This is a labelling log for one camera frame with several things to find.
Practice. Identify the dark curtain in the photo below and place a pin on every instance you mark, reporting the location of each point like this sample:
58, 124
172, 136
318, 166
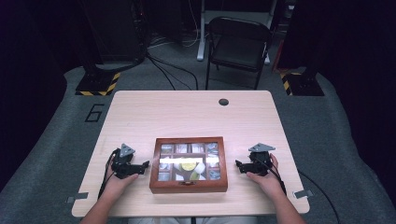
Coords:
358, 62
28, 77

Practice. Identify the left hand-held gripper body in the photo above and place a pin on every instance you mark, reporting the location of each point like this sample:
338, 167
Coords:
124, 168

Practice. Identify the wooden box with glass lid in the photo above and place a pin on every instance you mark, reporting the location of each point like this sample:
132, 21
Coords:
188, 187

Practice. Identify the grey tape strip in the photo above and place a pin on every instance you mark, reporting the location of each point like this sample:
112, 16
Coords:
303, 193
77, 197

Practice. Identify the black folding chair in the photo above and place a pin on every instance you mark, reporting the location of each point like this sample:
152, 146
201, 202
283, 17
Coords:
238, 51

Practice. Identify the white yellow packet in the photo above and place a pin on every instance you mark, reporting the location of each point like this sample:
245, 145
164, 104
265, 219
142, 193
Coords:
166, 148

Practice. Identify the white red packet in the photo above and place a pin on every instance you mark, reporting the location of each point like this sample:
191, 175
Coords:
197, 147
180, 148

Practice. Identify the black stand hazard-striped base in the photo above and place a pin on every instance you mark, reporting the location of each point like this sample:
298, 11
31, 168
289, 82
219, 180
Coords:
303, 84
98, 82

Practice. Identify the person's left hand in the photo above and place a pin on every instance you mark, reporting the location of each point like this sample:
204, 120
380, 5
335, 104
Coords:
120, 185

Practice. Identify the person's right hand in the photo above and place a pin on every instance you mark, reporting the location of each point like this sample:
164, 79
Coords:
267, 183

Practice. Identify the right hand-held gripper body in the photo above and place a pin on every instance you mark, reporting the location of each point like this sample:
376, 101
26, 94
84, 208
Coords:
260, 165

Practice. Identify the silver crumpled packet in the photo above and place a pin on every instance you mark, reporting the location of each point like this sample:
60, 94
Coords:
165, 166
213, 163
212, 148
214, 174
164, 176

